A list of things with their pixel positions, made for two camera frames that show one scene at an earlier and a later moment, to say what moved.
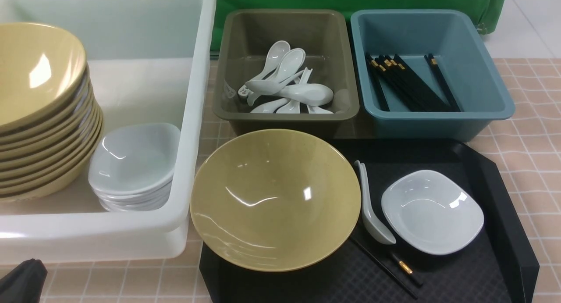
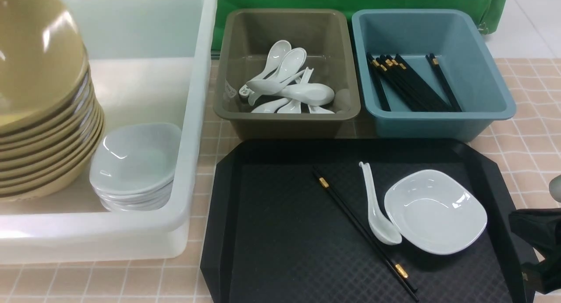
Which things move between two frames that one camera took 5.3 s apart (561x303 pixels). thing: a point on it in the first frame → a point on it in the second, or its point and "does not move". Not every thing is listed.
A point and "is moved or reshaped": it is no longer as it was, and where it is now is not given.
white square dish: x=431 y=212 does not move
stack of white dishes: x=131 y=168 does not move
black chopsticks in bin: x=406 y=85 does not move
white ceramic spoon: x=374 y=229 is moved or reshaped
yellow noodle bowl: x=275 y=201 → x=44 y=60
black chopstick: x=382 y=268 → x=399 y=269
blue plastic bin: x=457 y=40 does not move
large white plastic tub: x=148 y=52 does not move
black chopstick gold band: x=408 y=270 → x=401 y=272
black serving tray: x=499 y=265 does not move
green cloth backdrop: x=487 y=1 does not move
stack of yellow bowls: x=51 y=126 does not move
